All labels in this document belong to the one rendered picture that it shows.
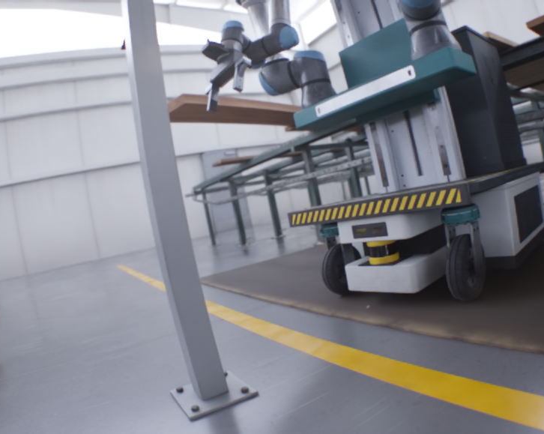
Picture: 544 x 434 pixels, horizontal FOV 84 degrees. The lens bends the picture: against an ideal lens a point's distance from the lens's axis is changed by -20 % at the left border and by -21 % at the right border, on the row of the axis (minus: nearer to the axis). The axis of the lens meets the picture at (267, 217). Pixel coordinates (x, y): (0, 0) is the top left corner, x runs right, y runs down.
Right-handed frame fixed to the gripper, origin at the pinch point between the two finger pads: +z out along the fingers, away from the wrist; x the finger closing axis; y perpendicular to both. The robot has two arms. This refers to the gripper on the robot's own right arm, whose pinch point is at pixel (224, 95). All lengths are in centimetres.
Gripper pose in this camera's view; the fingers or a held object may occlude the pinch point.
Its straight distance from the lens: 109.8
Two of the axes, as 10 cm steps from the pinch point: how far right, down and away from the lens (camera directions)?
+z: -0.3, 9.4, -3.3
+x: -6.4, 2.4, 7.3
